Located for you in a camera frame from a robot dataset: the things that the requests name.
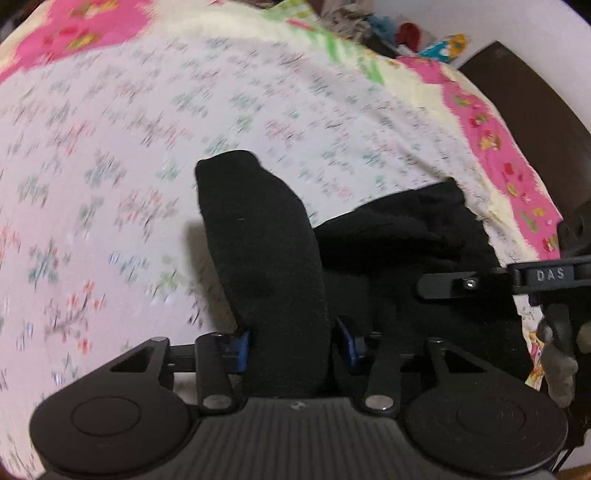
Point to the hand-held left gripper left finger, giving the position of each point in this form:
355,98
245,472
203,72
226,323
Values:
242,353

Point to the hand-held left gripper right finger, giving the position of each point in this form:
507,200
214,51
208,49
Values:
348,346

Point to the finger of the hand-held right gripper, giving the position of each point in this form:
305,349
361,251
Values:
448,284

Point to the black pants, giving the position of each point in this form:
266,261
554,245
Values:
263,240

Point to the person's right hand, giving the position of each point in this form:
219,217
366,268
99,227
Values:
558,374

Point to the dark wooden headboard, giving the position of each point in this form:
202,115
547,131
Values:
531,101

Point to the pink cartoon printed quilt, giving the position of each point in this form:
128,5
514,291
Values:
466,97

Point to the white floral bed sheet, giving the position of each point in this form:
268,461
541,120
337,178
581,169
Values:
115,161

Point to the dark side table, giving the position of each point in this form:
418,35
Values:
383,44

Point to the red cloth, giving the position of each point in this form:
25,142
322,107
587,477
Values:
411,32

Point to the blue cloth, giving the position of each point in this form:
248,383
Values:
381,21

